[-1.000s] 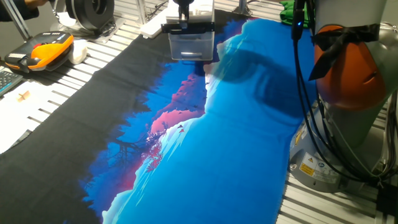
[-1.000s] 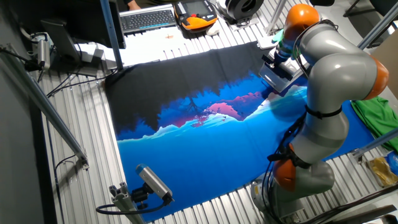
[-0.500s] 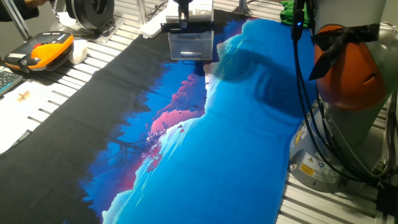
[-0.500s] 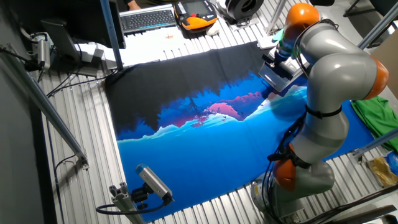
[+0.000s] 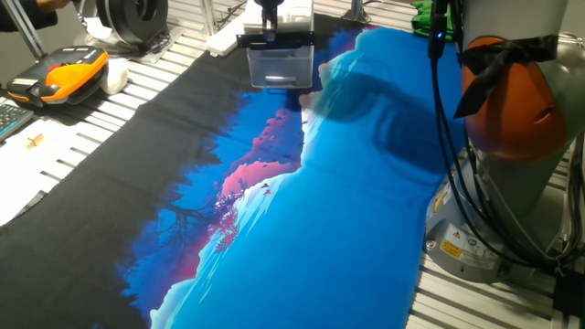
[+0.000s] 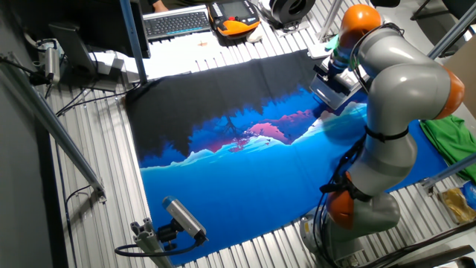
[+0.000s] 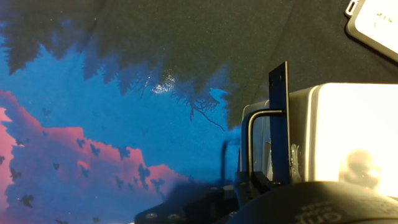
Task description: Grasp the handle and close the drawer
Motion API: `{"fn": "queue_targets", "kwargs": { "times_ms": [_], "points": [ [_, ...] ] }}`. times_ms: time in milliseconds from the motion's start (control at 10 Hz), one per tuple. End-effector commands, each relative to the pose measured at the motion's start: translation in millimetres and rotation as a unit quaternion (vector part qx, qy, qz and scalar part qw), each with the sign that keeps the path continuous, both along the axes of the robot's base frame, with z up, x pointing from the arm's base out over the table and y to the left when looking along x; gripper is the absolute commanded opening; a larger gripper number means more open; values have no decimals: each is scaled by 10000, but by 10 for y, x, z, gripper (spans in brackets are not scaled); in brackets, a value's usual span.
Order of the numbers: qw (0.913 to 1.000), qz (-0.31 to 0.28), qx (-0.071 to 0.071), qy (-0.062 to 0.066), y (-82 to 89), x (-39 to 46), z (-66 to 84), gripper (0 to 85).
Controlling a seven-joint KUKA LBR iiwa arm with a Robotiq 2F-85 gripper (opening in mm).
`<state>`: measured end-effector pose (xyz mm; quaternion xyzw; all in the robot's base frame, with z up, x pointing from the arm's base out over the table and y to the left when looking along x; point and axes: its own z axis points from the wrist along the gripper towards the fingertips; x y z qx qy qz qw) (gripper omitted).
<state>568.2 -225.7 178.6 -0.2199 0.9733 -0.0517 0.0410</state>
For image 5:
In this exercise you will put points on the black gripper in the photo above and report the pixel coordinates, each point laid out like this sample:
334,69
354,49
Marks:
269,3

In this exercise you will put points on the dark-sleeved forearm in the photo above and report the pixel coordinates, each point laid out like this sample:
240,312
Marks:
18,20

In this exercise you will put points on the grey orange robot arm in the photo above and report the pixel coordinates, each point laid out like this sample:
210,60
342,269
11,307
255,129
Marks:
516,114

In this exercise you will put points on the white plastic drawer cabinet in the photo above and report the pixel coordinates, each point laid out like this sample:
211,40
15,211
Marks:
281,68

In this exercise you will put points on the person's bare hand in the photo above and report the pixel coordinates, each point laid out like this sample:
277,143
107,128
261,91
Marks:
50,4

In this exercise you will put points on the white power strip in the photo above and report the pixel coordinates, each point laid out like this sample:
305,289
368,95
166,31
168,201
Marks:
226,39

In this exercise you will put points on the clear spool holder stand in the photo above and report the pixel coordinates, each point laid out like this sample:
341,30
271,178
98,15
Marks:
171,43

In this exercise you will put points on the black filament spool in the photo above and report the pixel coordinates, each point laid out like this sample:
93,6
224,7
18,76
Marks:
132,18

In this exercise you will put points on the green cloth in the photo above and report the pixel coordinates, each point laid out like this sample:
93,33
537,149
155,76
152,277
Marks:
422,20

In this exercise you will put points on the small white rounded object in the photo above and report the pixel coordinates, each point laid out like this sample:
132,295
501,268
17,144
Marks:
114,75

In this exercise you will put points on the blue forest print cloth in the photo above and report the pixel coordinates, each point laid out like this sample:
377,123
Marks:
320,228

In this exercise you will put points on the orange black teach pendant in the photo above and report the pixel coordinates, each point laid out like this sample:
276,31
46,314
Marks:
59,75

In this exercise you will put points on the slanted aluminium strut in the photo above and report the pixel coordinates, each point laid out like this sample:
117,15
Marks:
23,27

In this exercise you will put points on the small wooden piece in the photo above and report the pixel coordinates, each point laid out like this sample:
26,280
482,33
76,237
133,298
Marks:
34,141

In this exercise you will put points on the black computer keyboard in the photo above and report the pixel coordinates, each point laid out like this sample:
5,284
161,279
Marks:
13,119

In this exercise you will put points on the white paper sheet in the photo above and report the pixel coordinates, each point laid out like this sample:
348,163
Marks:
23,178

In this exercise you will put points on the aluminium upright post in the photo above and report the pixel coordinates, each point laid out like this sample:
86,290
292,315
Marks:
208,16

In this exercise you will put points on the tall aluminium frame bar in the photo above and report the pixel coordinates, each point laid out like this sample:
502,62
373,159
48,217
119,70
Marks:
357,9

